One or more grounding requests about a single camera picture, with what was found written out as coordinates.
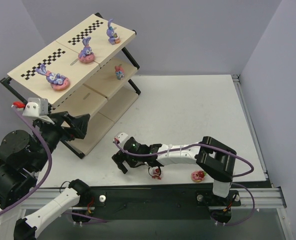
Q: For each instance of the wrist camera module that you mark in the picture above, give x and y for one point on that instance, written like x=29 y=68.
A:
x=34 y=108
x=121 y=138

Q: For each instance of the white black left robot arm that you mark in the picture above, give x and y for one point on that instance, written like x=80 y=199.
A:
x=21 y=154

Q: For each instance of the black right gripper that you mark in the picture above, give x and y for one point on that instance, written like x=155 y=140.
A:
x=122 y=157

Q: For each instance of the beige three-tier shelf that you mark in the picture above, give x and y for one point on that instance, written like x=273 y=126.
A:
x=94 y=88

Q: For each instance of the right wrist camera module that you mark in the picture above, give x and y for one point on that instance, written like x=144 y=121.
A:
x=121 y=138

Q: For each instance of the purple bunny holding cupcake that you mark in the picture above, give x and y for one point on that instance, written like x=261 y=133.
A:
x=113 y=37

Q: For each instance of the pink bear strawberry donut toy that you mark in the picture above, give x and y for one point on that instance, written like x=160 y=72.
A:
x=198 y=176

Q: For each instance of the pink figure blue sunglasses toy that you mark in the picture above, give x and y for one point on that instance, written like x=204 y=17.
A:
x=119 y=71

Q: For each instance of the strawberry cake slice toy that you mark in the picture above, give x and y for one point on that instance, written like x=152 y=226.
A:
x=155 y=173

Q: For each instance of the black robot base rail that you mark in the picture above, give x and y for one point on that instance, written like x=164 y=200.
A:
x=93 y=210

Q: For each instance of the aluminium table frame rail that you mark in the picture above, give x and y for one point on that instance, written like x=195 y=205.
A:
x=269 y=198

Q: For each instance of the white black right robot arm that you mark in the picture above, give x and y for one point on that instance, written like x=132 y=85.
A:
x=216 y=159

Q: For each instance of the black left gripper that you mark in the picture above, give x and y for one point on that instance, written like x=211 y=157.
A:
x=69 y=125

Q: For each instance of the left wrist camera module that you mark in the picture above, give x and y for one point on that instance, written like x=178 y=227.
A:
x=34 y=108

